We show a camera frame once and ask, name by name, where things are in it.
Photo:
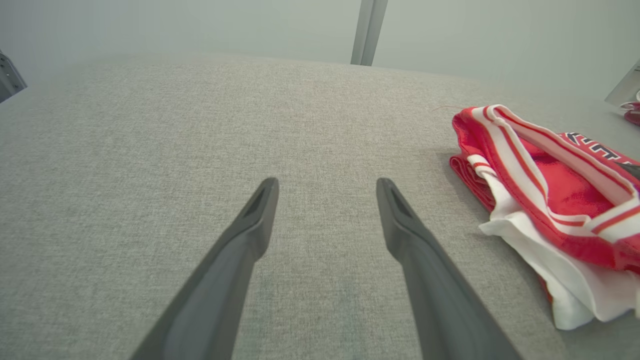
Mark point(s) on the grey partition frame post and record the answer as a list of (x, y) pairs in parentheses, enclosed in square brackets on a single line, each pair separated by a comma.
[(369, 30)]

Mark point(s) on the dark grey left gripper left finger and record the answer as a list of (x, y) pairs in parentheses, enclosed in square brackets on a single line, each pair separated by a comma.
[(215, 305)]

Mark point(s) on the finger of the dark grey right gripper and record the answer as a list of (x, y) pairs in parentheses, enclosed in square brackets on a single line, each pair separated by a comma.
[(634, 170)]

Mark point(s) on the dark grey metal bracket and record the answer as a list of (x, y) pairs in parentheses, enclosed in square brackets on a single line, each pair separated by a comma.
[(9, 80)]

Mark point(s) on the red shorts with white stripe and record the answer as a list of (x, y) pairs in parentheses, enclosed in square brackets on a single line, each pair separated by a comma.
[(634, 117)]

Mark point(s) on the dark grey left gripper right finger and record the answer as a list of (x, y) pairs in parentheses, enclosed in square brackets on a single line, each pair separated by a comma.
[(440, 310)]

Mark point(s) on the red white basketball jersey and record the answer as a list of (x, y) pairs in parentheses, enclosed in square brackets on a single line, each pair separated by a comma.
[(565, 190)]

